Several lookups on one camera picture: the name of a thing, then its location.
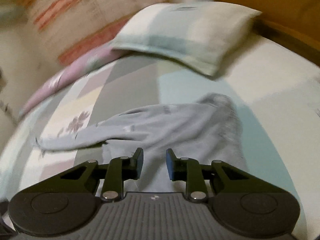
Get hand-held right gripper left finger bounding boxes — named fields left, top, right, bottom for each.
left=54, top=147, right=144, bottom=202

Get wooden headboard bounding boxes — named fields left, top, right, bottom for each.
left=212, top=0, right=320, bottom=68

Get checked pillow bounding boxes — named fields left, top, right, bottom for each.
left=110, top=2, right=263, bottom=77

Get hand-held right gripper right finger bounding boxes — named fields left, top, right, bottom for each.
left=166, top=148, right=255, bottom=202

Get grey printed pants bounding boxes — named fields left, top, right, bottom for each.
left=35, top=93, right=248, bottom=195

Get patterned beige red curtain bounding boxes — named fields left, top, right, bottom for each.
left=15, top=0, right=175, bottom=65

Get purple floral quilt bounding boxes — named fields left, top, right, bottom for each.
left=19, top=42, right=125, bottom=118

